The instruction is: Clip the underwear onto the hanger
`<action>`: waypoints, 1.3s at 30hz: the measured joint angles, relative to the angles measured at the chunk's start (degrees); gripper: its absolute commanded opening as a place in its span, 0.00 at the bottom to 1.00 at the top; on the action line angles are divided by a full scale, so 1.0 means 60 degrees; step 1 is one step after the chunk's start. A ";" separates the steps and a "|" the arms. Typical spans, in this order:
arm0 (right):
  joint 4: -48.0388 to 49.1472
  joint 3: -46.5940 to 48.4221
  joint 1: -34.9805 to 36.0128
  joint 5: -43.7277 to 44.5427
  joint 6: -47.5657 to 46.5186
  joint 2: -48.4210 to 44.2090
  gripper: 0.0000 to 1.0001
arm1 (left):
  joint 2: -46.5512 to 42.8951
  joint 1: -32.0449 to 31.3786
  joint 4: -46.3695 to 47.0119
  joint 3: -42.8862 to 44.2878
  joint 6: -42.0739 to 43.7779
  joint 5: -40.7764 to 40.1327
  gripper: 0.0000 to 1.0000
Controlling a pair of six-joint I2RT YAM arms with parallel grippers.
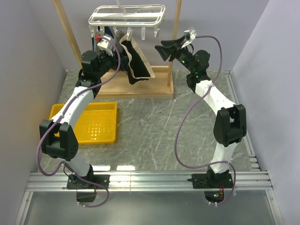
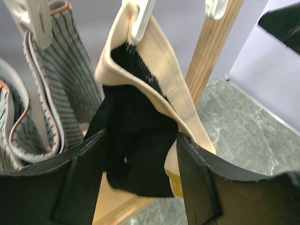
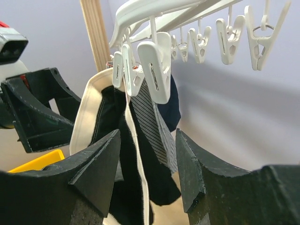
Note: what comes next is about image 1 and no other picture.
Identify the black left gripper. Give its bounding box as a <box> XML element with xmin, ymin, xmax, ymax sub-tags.
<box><xmin>96</xmin><ymin>48</ymin><xmax>131</xmax><ymax>78</ymax></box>

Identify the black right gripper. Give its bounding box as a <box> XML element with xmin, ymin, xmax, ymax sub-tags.
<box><xmin>155</xmin><ymin>36</ymin><xmax>195</xmax><ymax>74</ymax></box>

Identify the black underwear beige waistband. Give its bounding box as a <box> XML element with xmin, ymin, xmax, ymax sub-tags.
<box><xmin>120</xmin><ymin>34</ymin><xmax>155</xmax><ymax>85</ymax></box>

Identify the white plastic clip hanger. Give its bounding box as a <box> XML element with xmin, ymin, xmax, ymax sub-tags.
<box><xmin>88</xmin><ymin>1</ymin><xmax>166</xmax><ymax>40</ymax></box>

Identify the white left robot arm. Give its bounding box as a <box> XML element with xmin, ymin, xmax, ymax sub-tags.
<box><xmin>36</xmin><ymin>50</ymin><xmax>121</xmax><ymax>188</ymax></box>

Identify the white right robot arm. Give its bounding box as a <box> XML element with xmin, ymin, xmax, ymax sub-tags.
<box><xmin>155</xmin><ymin>36</ymin><xmax>247</xmax><ymax>188</ymax></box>

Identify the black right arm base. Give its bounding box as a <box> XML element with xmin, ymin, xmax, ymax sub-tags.
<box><xmin>187</xmin><ymin>170</ymin><xmax>235</xmax><ymax>205</ymax></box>

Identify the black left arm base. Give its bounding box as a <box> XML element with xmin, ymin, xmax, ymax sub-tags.
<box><xmin>63</xmin><ymin>165</ymin><xmax>110</xmax><ymax>208</ymax></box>

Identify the grey striped underwear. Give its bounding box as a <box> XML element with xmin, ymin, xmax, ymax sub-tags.
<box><xmin>114</xmin><ymin>30</ymin><xmax>126</xmax><ymax>56</ymax></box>

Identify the blue underwear on hanger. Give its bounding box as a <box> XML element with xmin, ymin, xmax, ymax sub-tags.
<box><xmin>92</xmin><ymin>26</ymin><xmax>114</xmax><ymax>51</ymax></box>

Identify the wooden drying rack stand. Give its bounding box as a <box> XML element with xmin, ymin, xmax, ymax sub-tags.
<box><xmin>52</xmin><ymin>0</ymin><xmax>174</xmax><ymax>99</ymax></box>

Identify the yellow plastic tray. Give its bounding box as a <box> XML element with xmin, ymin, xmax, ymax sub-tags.
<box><xmin>59</xmin><ymin>102</ymin><xmax>117</xmax><ymax>145</ymax></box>

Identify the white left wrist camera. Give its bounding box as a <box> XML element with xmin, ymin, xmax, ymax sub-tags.
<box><xmin>95</xmin><ymin>35</ymin><xmax>113</xmax><ymax>56</ymax></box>

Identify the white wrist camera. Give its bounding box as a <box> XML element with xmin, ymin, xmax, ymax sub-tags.
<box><xmin>95</xmin><ymin>35</ymin><xmax>113</xmax><ymax>56</ymax></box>
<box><xmin>184</xmin><ymin>28</ymin><xmax>197</xmax><ymax>45</ymax></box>

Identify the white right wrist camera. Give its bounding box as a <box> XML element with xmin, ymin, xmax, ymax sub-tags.
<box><xmin>184</xmin><ymin>28</ymin><xmax>197</xmax><ymax>45</ymax></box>

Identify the aluminium table rail frame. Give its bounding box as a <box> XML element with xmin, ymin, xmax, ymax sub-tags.
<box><xmin>16</xmin><ymin>69</ymin><xmax>284</xmax><ymax>225</ymax></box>

